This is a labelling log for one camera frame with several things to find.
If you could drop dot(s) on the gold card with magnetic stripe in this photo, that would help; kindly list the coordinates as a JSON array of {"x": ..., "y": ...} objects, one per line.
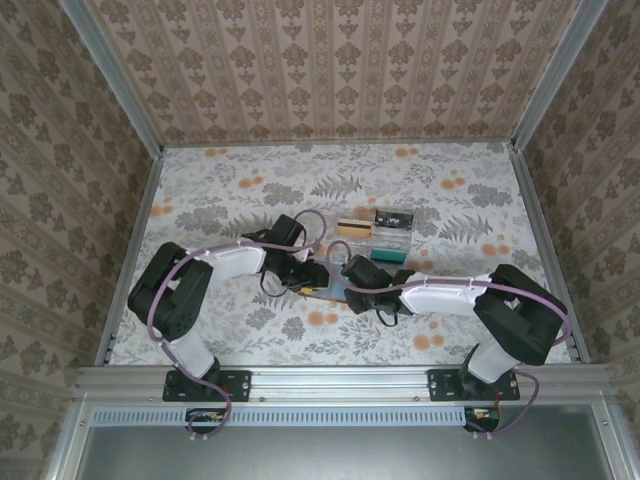
[{"x": 355, "y": 227}]

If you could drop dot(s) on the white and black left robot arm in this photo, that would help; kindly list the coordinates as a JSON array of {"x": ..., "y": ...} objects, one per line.
[{"x": 240, "y": 260}]

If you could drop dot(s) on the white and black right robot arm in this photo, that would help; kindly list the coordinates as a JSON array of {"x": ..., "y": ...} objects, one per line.
[{"x": 440, "y": 297}]

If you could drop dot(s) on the clear acrylic card organizer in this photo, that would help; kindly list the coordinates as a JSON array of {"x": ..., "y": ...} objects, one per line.
[{"x": 390, "y": 240}]

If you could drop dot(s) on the grey metal sheet panel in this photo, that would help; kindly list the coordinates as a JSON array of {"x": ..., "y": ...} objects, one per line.
[{"x": 350, "y": 455}]

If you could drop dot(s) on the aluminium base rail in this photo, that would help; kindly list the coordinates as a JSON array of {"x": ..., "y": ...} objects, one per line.
[{"x": 340, "y": 382}]

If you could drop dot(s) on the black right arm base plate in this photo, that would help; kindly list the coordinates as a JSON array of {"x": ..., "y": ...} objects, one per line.
[{"x": 442, "y": 387}]

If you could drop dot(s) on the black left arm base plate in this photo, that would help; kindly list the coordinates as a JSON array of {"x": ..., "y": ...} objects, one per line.
[{"x": 237, "y": 382}]

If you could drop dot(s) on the thin aluminium wall rail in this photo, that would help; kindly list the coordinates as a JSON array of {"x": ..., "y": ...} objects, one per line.
[{"x": 340, "y": 144}]

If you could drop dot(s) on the aluminium side rail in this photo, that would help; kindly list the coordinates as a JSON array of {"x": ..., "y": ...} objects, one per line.
[
  {"x": 133, "y": 250},
  {"x": 547, "y": 250}
]

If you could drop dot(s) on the black connector bracket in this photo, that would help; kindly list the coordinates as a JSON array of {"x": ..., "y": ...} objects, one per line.
[
  {"x": 205, "y": 420},
  {"x": 482, "y": 419}
]

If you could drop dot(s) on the aluminium corner post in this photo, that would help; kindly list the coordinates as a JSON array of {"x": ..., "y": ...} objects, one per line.
[
  {"x": 114, "y": 75},
  {"x": 555, "y": 75}
]

